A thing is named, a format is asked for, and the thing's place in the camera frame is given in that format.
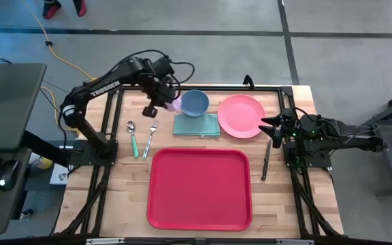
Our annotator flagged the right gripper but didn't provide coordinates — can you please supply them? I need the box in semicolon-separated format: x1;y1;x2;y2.
258;114;308;149

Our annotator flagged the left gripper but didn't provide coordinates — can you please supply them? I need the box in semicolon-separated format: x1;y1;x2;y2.
142;73;182;118

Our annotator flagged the lilac mug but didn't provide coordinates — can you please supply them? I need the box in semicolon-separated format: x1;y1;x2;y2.
165;95;184;113

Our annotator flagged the fork with clear handle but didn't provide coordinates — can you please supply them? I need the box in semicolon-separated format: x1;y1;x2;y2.
142;119;159;161

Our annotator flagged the pink plate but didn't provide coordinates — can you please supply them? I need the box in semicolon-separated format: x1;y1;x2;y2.
216;94;267;140

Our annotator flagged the spoon with green handle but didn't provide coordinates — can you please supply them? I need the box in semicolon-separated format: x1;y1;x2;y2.
126;120;140;159

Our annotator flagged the blue bowl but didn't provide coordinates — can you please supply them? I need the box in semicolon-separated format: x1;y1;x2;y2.
180;88;210;118

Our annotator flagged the teal cloth napkin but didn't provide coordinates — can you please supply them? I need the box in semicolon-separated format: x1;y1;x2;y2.
172;113;221;139

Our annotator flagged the red plastic tray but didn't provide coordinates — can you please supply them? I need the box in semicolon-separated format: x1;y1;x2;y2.
146;147;253;232

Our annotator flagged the black table clamp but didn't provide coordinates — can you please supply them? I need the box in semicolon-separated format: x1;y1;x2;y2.
242;74;257;90

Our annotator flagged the white box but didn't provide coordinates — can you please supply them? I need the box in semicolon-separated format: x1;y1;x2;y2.
48;163;69;186

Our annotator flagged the yellow white object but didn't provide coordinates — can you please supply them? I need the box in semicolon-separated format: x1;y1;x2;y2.
28;152;54;170

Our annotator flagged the person's foot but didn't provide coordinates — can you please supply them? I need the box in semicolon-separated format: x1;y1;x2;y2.
72;0;88;18
42;0;63;20

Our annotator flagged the grey desk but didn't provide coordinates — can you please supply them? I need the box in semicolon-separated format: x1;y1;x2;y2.
0;63;48;235

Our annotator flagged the black computer mouse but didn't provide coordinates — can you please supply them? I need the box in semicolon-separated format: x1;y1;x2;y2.
0;159;20;192

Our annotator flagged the knife with black handle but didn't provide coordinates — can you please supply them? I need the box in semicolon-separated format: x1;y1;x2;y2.
261;138;273;182

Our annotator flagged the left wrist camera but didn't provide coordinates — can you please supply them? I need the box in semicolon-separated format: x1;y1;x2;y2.
151;56;176;81

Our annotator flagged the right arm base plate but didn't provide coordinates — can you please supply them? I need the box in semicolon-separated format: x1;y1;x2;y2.
282;140;333;169

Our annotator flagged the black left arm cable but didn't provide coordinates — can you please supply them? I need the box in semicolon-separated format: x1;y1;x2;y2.
112;49;196;103

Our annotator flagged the black aluminium table frame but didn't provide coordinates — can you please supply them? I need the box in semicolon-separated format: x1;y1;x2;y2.
53;84;345;239

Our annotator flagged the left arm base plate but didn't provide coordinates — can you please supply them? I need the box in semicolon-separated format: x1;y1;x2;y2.
69;139;119;167

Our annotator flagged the yellow cable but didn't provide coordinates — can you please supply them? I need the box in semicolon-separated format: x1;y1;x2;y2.
21;0;97;82
40;86;81;134

